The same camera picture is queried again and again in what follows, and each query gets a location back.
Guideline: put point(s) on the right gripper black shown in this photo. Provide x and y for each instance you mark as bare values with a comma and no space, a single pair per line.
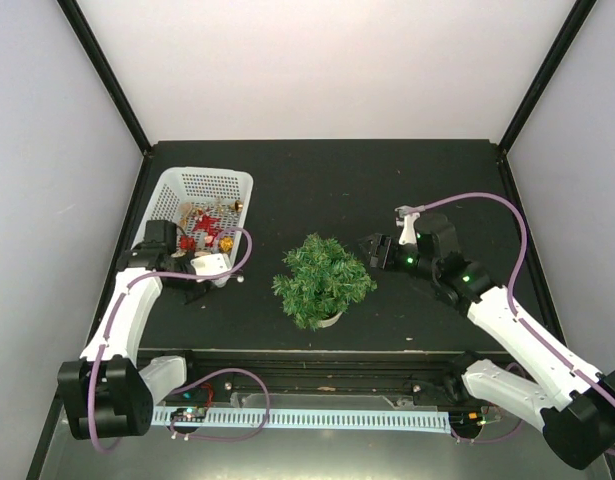
380,241

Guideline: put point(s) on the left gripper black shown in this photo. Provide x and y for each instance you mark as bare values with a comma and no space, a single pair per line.
186,295

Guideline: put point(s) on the small green christmas tree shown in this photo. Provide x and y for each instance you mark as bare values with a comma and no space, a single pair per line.
324,279

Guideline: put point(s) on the white plastic perforated basket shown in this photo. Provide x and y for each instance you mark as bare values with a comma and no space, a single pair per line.
209,206

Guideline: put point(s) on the fairy light string white bulbs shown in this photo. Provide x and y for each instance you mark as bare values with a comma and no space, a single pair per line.
238,276

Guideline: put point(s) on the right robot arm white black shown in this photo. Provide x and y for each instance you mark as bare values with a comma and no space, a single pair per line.
567,399

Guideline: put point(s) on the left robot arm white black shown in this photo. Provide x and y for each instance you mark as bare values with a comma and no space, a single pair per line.
104,393

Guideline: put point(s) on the white tree pot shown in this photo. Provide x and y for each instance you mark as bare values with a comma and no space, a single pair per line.
326,323

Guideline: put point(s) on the red gift box ornament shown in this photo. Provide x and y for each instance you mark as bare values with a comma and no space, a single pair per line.
188,243

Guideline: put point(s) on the gold gift ornament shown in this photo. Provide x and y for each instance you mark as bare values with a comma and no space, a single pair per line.
226,244

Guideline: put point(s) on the red star ornament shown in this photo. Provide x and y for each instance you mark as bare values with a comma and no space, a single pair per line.
207,224

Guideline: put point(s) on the burlap bow ornament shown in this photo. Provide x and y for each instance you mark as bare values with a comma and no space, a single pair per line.
186,210

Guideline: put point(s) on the gold bell ornament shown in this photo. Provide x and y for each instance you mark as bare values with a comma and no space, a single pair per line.
237,206

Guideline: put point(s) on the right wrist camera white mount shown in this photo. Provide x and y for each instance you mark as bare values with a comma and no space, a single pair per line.
405,219

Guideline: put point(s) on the light blue slotted cable duct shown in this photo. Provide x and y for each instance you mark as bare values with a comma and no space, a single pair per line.
304,419

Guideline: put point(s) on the black frame post left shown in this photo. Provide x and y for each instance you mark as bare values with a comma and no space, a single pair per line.
87,39

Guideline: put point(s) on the black frame post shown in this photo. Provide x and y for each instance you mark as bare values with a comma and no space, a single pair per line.
87,39
560,46

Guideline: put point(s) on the black frame post right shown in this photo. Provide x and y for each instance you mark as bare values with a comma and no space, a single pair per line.
560,46

